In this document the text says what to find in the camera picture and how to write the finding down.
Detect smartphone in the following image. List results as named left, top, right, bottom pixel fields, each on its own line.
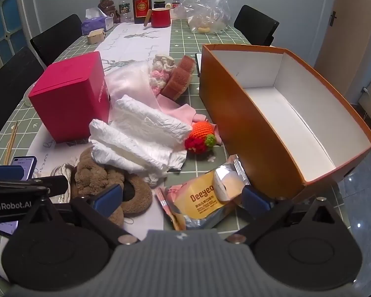
left=0, top=155, right=38, bottom=237

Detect clear plastic bag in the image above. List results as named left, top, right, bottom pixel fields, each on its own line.
left=185, top=0, right=233, bottom=34

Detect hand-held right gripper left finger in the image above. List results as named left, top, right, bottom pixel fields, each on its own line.
left=19, top=184, right=140, bottom=245

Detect purple tissue box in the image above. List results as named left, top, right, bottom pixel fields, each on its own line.
left=81, top=8, right=115, bottom=35

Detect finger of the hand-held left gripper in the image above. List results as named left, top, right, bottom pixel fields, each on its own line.
left=0, top=176, right=69, bottom=197
left=0, top=165, right=34, bottom=182

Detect yellow snack packet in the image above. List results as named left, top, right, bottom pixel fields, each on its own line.
left=164, top=155, right=251, bottom=230

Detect brown liquor bottle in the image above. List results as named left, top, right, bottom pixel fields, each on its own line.
left=133, top=0, right=152, bottom=25

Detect magenta box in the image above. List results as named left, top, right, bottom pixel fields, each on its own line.
left=28, top=51, right=111, bottom=143

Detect small wooden box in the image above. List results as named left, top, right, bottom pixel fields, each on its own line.
left=87, top=28, right=106, bottom=45

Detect brown bear figurine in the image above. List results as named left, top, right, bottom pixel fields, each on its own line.
left=98, top=0, right=121, bottom=24

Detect red-brown sponge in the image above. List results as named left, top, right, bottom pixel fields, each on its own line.
left=161, top=55, right=195, bottom=101

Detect wooden chopsticks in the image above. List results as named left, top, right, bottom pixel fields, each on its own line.
left=3, top=121, right=19, bottom=166

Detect pink white crochet bouquet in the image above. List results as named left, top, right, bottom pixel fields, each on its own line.
left=148, top=54, right=177, bottom=95

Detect beige door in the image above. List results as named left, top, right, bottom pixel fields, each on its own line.
left=313, top=0, right=371, bottom=99

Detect pink brush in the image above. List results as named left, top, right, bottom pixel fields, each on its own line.
left=155, top=187, right=186, bottom=231

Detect red mug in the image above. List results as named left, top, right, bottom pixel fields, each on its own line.
left=143, top=8, right=172, bottom=28

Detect brown plush toy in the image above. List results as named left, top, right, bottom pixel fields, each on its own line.
left=70, top=146, right=153, bottom=227

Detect orange cardboard box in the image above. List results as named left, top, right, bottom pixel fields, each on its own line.
left=199, top=44, right=371, bottom=199

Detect orange crochet toy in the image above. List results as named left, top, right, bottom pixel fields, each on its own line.
left=185, top=122, right=217, bottom=154

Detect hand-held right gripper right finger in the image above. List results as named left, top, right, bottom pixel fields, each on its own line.
left=225, top=185, right=350, bottom=245

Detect clear water bottle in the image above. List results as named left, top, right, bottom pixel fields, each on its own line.
left=119, top=0, right=132, bottom=23

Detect green checked tablecloth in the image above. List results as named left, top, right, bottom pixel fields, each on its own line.
left=0, top=19, right=354, bottom=285

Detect blue glass door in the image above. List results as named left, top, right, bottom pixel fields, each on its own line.
left=0, top=0, right=35, bottom=81

